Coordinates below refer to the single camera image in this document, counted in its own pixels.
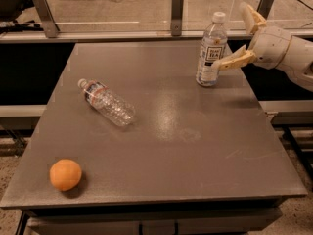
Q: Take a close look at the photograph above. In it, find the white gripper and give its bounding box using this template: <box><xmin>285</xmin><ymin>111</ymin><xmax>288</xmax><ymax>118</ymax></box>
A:
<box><xmin>212</xmin><ymin>2</ymin><xmax>291</xmax><ymax>71</ymax></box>

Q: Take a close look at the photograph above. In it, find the left metal bracket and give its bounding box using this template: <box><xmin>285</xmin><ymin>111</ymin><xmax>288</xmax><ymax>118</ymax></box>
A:
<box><xmin>32</xmin><ymin>0</ymin><xmax>60</xmax><ymax>38</ymax></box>

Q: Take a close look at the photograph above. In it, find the clear crushed plastic bottle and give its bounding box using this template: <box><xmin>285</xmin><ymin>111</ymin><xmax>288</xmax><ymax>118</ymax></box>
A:
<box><xmin>77</xmin><ymin>78</ymin><xmax>135</xmax><ymax>126</ymax></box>

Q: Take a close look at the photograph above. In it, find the middle metal bracket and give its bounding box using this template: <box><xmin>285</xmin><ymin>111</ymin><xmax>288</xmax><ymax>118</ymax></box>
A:
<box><xmin>170</xmin><ymin>0</ymin><xmax>184</xmax><ymax>36</ymax></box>

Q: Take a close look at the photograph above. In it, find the blue label plastic bottle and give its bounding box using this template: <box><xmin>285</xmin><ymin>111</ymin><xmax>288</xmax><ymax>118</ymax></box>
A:
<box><xmin>196</xmin><ymin>12</ymin><xmax>228</xmax><ymax>87</ymax></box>

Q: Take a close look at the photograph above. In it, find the metal bracket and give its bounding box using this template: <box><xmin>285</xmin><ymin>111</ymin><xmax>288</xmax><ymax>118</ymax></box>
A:
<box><xmin>257</xmin><ymin>0</ymin><xmax>275</xmax><ymax>19</ymax></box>
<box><xmin>170</xmin><ymin>0</ymin><xmax>184</xmax><ymax>36</ymax></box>
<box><xmin>32</xmin><ymin>0</ymin><xmax>60</xmax><ymax>38</ymax></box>

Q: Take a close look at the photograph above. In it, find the table base cabinet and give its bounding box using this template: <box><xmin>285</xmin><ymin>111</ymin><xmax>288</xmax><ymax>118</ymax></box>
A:
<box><xmin>16</xmin><ymin>205</ymin><xmax>282</xmax><ymax>235</ymax></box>

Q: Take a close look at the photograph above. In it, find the orange fruit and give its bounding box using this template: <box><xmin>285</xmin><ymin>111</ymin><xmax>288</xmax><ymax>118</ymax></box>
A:
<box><xmin>49</xmin><ymin>159</ymin><xmax>82</xmax><ymax>191</ymax></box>

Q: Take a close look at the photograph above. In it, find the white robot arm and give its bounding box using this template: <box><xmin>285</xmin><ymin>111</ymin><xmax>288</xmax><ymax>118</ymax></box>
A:
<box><xmin>212</xmin><ymin>2</ymin><xmax>313</xmax><ymax>91</ymax></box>

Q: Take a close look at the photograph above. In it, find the metal rail beam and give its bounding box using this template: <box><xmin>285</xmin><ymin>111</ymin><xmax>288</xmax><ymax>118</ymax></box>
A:
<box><xmin>0</xmin><ymin>28</ymin><xmax>313</xmax><ymax>44</ymax></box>

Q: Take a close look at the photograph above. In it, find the right metal bracket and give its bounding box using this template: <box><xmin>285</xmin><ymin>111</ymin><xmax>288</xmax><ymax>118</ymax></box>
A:
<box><xmin>257</xmin><ymin>0</ymin><xmax>275</xmax><ymax>19</ymax></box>

